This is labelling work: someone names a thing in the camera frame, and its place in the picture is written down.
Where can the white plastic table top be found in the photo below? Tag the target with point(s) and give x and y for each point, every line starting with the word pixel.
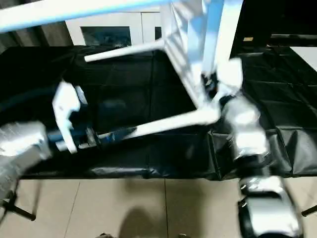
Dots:
pixel 183 49

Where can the white plastic table leg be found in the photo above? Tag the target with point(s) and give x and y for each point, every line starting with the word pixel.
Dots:
pixel 74 15
pixel 123 50
pixel 173 124

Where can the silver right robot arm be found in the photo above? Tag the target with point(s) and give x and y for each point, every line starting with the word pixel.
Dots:
pixel 247 138

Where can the black mat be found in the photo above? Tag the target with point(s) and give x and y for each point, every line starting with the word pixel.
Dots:
pixel 148 99

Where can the small yellow tag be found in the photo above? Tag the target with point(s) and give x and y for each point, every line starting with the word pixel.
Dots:
pixel 248 39

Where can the white cabinet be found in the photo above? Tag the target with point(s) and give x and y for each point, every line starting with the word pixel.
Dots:
pixel 148 27

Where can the dark low shelf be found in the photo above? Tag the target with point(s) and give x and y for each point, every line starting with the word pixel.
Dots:
pixel 292 39

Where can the white flat board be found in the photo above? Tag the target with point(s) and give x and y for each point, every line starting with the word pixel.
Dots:
pixel 307 55

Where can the grey curtain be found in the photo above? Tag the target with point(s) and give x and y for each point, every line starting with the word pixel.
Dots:
pixel 24 37

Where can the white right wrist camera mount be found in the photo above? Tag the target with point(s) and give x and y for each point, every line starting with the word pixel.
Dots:
pixel 230 72

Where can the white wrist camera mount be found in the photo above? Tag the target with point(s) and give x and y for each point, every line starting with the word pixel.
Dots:
pixel 64 99
pixel 230 72

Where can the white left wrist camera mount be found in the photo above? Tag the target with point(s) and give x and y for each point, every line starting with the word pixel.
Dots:
pixel 64 99

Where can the black metal table frame leg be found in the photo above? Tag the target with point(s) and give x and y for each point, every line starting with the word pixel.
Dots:
pixel 309 210

